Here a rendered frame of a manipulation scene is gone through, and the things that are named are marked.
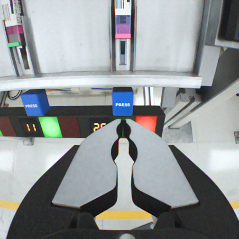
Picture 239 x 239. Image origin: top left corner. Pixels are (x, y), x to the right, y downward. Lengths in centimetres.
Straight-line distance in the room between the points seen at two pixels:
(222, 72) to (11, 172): 114
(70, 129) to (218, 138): 99
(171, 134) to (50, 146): 78
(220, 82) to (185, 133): 73
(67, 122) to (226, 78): 23
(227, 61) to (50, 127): 26
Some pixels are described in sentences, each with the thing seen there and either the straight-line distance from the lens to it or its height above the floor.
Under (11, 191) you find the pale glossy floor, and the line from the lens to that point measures 113.
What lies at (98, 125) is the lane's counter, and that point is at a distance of 19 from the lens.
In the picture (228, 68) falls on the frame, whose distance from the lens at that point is 22.
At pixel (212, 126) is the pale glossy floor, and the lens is 107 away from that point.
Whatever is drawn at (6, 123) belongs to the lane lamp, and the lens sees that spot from 26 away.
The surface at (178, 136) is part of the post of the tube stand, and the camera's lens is 92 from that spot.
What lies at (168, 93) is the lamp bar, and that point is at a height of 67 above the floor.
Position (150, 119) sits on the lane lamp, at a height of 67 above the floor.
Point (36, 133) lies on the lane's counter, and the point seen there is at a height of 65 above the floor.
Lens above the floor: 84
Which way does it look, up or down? 74 degrees down
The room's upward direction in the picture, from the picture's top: 1 degrees counter-clockwise
